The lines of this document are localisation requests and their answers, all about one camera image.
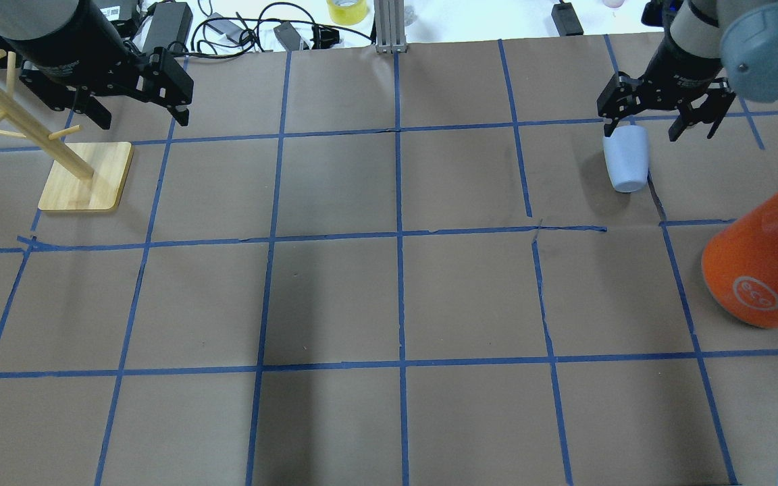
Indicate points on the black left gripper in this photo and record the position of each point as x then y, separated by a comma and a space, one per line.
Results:
58, 42

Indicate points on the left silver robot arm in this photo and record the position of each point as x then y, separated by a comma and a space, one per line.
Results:
77, 56

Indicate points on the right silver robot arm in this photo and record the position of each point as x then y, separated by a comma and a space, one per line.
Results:
711, 52

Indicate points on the orange cylindrical bin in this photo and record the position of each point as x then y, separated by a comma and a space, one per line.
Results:
740, 266

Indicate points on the wooden cup holder tree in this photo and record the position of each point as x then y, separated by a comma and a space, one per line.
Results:
86, 177

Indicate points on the light blue plastic cup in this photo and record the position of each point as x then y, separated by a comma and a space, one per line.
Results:
627, 157

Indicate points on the yellow tape roll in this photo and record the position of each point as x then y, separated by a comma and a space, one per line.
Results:
347, 13

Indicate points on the aluminium frame post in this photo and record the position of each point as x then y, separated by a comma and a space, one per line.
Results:
389, 27

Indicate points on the small black power brick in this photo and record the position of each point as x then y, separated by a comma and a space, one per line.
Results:
565, 19

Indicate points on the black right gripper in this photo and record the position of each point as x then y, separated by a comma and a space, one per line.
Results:
674, 63

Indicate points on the black power adapter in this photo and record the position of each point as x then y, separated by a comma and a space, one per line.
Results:
169, 24

